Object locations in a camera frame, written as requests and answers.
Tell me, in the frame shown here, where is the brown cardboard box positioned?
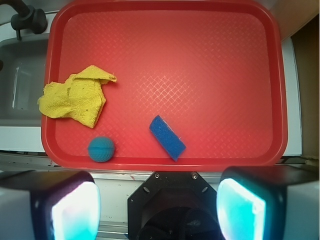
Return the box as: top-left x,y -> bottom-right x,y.
291,15 -> 320,160

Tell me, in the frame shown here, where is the blue rectangular sponge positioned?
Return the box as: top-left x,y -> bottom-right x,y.
149,115 -> 186,162

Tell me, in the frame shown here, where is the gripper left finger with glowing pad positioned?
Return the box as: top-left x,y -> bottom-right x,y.
0,170 -> 101,240

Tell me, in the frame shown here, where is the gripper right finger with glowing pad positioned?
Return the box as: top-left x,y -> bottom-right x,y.
216,166 -> 320,240

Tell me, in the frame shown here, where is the yellow crumpled cloth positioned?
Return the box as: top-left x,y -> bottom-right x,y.
37,65 -> 117,129

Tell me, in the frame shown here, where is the red plastic tray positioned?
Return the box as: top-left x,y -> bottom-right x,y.
41,0 -> 288,172

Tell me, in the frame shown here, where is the grey sink basin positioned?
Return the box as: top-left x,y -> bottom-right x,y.
0,34 -> 49,127

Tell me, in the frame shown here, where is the blue textured ball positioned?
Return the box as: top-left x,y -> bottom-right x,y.
87,136 -> 115,163

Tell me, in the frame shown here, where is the black sink faucet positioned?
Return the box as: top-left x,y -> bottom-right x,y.
0,0 -> 48,41

